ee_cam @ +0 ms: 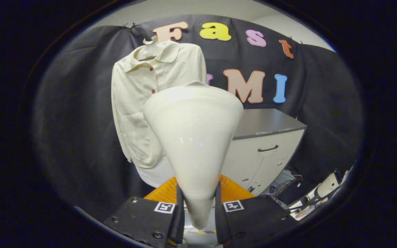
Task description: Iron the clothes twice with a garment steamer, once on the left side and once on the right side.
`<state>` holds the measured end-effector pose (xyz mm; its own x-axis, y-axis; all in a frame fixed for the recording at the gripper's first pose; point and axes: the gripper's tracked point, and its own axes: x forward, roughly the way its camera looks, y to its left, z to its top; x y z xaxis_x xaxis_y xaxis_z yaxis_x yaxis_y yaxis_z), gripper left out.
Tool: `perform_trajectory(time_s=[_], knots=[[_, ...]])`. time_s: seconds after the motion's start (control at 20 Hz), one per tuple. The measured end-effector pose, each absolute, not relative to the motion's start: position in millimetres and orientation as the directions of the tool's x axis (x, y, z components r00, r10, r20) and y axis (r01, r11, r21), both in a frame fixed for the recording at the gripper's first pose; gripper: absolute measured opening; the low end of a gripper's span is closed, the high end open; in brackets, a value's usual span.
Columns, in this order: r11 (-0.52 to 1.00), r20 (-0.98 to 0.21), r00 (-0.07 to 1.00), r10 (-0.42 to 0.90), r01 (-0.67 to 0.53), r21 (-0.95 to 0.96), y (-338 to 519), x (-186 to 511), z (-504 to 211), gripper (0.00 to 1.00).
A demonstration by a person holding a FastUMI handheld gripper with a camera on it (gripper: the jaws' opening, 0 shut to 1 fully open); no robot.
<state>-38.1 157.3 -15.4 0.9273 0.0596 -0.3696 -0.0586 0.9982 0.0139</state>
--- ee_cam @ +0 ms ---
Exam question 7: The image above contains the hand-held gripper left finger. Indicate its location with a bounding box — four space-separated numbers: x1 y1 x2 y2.
103 177 185 248

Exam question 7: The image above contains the white cabinet with grey top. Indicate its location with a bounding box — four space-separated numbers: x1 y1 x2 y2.
221 108 307 196

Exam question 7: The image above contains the white clothes hanger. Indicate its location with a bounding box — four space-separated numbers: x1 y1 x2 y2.
137 35 159 60

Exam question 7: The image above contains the black backdrop cloth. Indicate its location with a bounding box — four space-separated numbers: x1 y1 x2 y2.
33 14 364 221

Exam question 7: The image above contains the cream button shirt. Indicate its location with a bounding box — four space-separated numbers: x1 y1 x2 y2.
111 40 207 169

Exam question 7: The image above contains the white device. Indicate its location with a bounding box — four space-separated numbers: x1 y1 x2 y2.
314 170 342 199

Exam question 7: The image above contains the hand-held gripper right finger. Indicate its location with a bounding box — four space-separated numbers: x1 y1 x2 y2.
214 175 299 247

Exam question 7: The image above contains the white garment steamer head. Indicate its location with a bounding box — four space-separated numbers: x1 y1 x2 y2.
143 81 244 230

